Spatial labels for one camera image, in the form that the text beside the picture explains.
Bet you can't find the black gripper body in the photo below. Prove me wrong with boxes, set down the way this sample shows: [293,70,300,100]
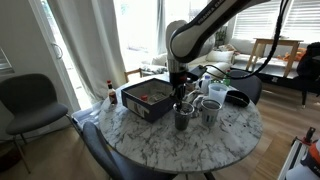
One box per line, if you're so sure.
[169,70,187,89]

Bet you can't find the clear cup with beans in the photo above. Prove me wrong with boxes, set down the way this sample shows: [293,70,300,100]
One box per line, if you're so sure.
[173,102,194,131]

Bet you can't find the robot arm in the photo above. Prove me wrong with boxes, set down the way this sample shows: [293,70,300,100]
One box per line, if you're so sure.
[166,0,269,106]

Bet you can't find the clear cup blue stripes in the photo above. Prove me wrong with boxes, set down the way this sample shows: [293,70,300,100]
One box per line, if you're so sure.
[201,99,222,127]

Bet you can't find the empty clear plastic cup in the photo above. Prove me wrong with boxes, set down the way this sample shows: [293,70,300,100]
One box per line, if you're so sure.
[208,83,228,105]

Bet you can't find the clear bottle blue cap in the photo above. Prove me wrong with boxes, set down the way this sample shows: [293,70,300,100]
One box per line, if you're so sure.
[201,75,211,94]

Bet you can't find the navy blue cardboard box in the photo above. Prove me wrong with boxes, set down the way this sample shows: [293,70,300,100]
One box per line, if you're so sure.
[121,78,174,123]

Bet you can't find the green lime juice bottle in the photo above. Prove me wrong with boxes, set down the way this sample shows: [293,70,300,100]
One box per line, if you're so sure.
[223,69,231,86]

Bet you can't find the beige sofa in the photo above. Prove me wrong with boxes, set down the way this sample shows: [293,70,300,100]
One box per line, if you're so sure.
[145,49,234,77]

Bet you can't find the cream throw pillow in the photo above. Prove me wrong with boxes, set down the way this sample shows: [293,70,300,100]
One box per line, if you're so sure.
[206,50,233,63]

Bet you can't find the black open glasses case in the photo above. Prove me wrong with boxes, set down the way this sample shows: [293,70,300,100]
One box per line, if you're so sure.
[225,90,250,107]

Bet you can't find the round marble table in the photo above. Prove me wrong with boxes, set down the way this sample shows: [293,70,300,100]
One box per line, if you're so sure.
[99,100,263,174]

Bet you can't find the hot sauce bottle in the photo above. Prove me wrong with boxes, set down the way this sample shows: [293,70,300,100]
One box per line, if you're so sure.
[107,80,118,104]

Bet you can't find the wooden side table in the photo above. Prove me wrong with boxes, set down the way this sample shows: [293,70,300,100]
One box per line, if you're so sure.
[245,37,304,78]

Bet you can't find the blue upholstered chair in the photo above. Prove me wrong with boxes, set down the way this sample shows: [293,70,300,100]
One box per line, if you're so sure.
[83,122,176,180]

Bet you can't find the white curtain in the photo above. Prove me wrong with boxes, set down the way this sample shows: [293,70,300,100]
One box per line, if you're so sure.
[48,0,125,102]

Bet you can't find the white window blinds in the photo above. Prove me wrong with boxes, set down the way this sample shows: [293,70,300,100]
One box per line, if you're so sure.
[232,0,320,43]

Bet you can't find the dark grey chair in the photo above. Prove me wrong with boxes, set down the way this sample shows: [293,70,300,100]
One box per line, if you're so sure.
[0,74,68,172]

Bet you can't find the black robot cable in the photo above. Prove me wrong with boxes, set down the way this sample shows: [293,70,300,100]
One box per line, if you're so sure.
[199,0,291,81]

